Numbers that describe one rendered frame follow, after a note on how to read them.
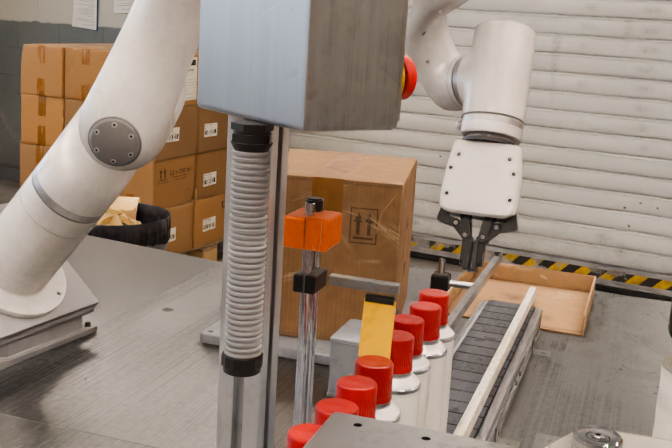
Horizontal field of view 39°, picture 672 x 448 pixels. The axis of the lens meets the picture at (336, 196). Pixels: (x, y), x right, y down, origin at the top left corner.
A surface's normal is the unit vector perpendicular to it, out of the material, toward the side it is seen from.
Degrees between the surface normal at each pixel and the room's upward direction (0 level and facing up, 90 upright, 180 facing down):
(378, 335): 81
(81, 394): 0
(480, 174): 70
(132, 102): 84
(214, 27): 90
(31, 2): 90
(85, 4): 95
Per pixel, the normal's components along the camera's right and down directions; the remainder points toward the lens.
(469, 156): -0.33, -0.24
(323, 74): 0.59, 0.18
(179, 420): 0.06, -0.98
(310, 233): -0.32, 0.16
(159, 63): 0.25, 0.25
